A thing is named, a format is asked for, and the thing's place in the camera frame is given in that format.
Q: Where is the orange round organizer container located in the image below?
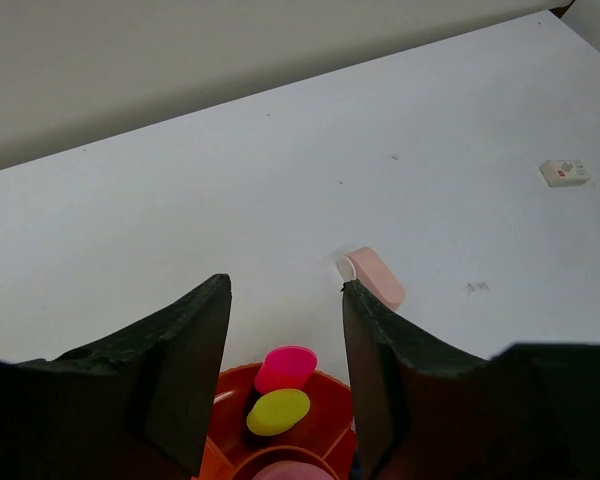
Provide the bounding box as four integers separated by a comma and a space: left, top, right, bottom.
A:
199, 363, 357, 479

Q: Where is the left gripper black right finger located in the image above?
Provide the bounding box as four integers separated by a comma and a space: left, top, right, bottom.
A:
342, 281, 600, 479

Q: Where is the pink eraser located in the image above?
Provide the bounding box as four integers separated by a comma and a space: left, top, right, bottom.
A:
336, 246, 406, 311

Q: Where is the small white eraser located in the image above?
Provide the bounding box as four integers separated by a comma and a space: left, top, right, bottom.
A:
539, 160, 591, 188

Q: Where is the pink highlighter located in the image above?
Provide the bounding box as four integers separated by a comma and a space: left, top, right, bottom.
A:
254, 345, 318, 395

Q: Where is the yellow highlighter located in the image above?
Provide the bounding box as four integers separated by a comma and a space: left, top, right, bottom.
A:
246, 389, 311, 437

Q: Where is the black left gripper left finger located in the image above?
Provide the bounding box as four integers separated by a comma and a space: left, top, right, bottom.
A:
0, 274, 231, 479

